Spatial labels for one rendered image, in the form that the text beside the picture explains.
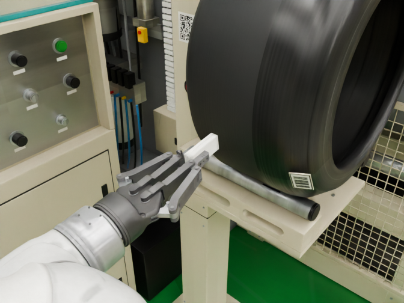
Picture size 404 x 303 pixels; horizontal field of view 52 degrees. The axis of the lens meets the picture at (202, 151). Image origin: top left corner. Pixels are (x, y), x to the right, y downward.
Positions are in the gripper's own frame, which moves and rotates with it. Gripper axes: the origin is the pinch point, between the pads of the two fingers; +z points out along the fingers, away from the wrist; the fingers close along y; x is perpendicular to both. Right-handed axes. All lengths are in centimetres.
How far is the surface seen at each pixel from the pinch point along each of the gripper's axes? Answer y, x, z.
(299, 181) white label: -10.5, 12.4, 14.5
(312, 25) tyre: -8.4, -16.4, 18.8
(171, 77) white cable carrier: 42, 14, 33
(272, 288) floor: 18, 124, 52
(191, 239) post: 34, 72, 23
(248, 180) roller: 7.0, 27.5, 21.8
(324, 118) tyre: -12.6, -1.2, 17.7
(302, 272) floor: 13, 126, 69
